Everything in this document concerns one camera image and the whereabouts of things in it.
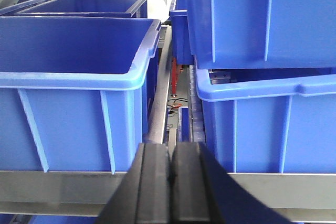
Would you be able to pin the red metal frame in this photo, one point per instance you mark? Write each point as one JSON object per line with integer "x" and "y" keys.
{"x": 176, "y": 70}

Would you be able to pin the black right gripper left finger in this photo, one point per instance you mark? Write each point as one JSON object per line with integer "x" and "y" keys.
{"x": 143, "y": 195}

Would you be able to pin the blue plastic crate stacked upper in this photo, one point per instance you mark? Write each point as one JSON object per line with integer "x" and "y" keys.
{"x": 239, "y": 34}

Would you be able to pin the steel front rack rail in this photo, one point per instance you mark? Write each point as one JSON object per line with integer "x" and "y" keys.
{"x": 299, "y": 197}

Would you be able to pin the blue plastic crate lower right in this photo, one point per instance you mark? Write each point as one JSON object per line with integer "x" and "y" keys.
{"x": 269, "y": 120}

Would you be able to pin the blue plastic target box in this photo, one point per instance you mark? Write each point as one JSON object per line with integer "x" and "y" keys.
{"x": 75, "y": 91}

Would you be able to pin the steel divider rail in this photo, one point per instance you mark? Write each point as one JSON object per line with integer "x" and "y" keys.
{"x": 158, "y": 115}

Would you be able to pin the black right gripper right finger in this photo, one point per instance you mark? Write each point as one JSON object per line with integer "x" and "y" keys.
{"x": 203, "y": 192}

